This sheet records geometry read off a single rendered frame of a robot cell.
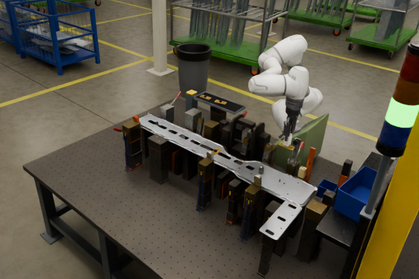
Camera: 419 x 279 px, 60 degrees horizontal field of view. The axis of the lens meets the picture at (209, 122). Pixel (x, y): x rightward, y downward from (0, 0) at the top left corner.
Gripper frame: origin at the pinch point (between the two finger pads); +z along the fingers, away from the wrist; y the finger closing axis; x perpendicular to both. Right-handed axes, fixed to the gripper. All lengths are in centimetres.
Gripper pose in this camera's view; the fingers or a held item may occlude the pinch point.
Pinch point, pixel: (287, 139)
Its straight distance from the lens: 202.3
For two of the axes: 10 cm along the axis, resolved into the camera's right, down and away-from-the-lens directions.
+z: -0.4, 8.7, 4.9
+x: 7.9, 3.3, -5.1
